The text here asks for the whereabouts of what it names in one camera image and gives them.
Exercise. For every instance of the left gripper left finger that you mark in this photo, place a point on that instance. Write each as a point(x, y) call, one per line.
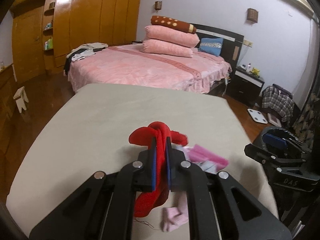
point(102, 207)

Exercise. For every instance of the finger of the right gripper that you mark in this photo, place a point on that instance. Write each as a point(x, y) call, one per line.
point(283, 143)
point(258, 154)

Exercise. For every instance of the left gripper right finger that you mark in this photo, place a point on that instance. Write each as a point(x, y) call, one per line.
point(218, 206)

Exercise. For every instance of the red cloth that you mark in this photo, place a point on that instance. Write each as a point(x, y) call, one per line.
point(143, 136)

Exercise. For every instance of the black trash bin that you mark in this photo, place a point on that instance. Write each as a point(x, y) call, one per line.
point(290, 153)

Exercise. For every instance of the framed picture on floor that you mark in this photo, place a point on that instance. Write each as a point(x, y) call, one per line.
point(273, 120)

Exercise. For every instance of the white bathroom scale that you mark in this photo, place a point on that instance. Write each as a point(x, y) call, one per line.
point(257, 116)

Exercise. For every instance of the pink cloth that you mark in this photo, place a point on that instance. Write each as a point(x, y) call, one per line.
point(176, 216)

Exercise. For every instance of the plaid clothes pile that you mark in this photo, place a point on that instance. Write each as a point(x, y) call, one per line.
point(279, 100)

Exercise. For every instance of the black nightstand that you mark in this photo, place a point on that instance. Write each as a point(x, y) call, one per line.
point(245, 87)

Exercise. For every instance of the yellow toy on nightstand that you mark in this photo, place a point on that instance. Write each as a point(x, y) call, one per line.
point(255, 72)

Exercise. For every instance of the white bottle on nightstand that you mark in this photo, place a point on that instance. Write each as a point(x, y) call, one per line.
point(249, 67)

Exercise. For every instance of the black headboard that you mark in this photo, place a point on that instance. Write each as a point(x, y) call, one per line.
point(232, 42)

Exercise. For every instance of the blue cushion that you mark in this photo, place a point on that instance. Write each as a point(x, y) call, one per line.
point(211, 46)

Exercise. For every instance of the small white stool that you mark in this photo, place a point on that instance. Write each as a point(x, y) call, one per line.
point(21, 98)

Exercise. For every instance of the pink bed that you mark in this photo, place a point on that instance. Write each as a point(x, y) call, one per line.
point(129, 65)

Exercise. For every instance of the lower pink pillow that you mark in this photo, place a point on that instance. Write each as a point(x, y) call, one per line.
point(153, 46)

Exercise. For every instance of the brown dotted bolster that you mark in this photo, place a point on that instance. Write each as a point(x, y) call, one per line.
point(173, 24)

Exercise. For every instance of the clothes pile on bed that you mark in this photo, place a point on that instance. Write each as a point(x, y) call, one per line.
point(81, 52)

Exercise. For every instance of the wooden wardrobe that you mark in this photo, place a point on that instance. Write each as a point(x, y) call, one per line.
point(45, 31)

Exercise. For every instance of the wall lamp right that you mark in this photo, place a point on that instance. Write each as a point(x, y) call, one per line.
point(252, 15)

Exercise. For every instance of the wall lamp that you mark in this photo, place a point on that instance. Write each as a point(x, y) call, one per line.
point(252, 15)
point(158, 5)

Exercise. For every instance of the wall lamp left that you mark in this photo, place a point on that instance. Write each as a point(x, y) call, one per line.
point(158, 5)

